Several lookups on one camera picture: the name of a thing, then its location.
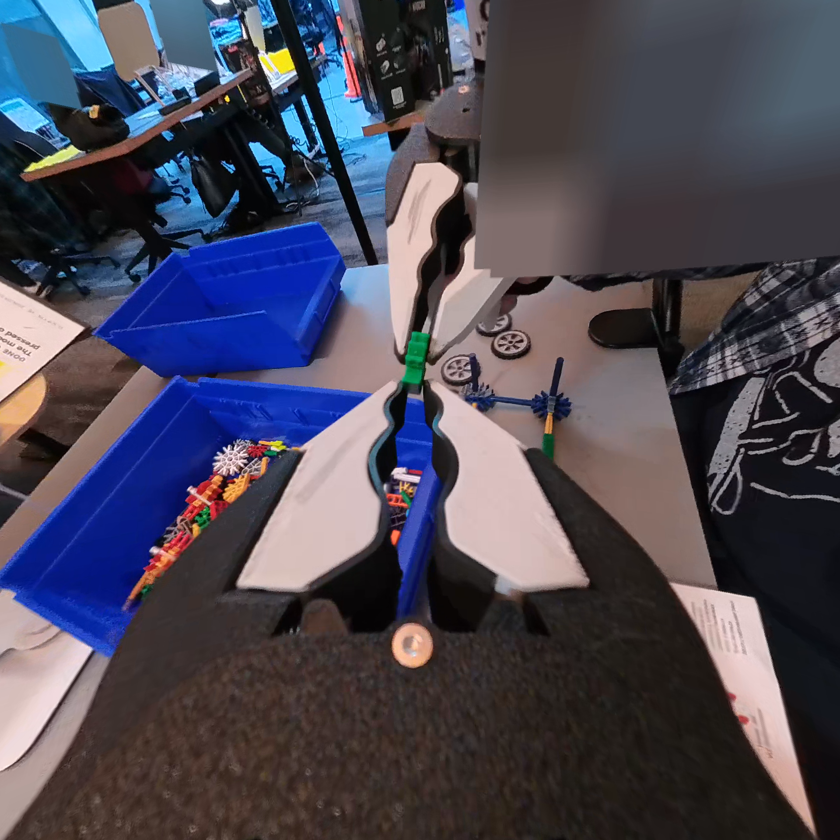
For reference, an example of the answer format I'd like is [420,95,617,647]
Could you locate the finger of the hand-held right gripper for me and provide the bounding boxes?
[389,163,466,364]
[426,267,515,364]

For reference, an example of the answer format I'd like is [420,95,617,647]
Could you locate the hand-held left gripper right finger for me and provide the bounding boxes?
[430,384,590,594]

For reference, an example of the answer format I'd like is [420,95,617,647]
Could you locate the white paper sheet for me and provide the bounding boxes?
[0,280,88,405]

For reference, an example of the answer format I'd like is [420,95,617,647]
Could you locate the toy instruction sheet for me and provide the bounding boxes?
[670,583,817,836]

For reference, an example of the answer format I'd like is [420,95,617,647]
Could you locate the blue yellow toy rod frame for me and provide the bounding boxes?
[460,355,576,463]

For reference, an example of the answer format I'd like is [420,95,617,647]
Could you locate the black cardboard boxes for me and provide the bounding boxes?
[352,0,456,122]

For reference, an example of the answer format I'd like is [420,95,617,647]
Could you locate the long wooden desk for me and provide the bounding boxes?
[20,66,259,231]

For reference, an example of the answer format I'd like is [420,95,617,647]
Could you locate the pile of colourful toy pieces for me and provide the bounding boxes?
[122,437,424,614]

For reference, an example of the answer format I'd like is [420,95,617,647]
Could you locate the person's dark printed shirt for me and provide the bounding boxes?
[667,260,840,840]

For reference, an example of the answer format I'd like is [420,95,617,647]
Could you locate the green toy connector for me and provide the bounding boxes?
[399,331,434,391]

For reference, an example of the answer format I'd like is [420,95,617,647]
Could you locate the blue bin with white label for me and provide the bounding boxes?
[0,377,443,657]

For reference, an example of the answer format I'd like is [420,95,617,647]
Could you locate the blue plastic bin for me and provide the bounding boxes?
[95,221,347,383]

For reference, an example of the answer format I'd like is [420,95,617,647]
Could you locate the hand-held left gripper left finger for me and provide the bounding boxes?
[237,381,403,594]

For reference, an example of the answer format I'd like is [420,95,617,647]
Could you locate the black metal post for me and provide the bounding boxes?
[267,0,382,266]

